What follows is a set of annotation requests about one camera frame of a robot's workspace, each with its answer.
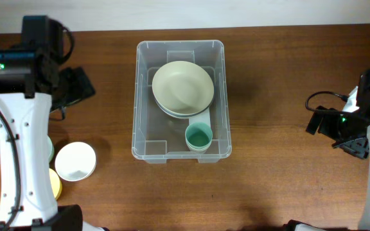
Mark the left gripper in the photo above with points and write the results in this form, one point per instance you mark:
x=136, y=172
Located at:
x=83, y=88

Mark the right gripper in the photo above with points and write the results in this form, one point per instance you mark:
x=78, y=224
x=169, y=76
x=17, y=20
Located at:
x=359, y=148

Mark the green small bowl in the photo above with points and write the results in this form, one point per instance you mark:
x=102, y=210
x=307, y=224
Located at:
x=51, y=149

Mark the white small bowl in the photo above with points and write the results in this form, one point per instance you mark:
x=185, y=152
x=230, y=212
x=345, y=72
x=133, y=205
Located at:
x=75, y=161

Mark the yellow small bowl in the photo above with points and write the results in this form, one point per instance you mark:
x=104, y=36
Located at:
x=56, y=184

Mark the green plastic cup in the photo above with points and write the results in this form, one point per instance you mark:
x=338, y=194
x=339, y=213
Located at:
x=198, y=134

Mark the grey plastic cup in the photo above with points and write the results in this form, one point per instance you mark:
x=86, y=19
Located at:
x=199, y=151

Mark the cream plastic cup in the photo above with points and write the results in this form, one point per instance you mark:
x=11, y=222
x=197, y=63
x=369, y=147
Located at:
x=192, y=147

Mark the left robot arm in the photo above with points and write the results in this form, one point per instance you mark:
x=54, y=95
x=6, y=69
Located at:
x=34, y=83

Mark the clear plastic storage bin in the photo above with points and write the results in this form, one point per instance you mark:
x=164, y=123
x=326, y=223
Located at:
x=158, y=137

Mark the white label in bin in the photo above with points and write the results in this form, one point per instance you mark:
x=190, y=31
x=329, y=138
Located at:
x=203, y=117

